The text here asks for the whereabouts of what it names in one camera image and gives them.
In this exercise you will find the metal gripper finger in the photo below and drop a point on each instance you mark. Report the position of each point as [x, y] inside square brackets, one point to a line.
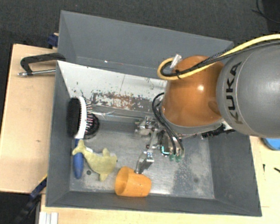
[144, 162]
[145, 126]

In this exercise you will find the orange plastic cup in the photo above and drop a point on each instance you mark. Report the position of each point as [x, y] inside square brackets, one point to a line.
[132, 182]

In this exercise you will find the pale yellow toy dolphin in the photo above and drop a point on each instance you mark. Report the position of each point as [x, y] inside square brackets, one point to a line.
[99, 162]

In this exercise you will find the grey metal bin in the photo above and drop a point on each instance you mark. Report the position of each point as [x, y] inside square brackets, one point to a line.
[138, 45]

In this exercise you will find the pale wood board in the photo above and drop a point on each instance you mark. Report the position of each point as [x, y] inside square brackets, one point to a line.
[27, 120]

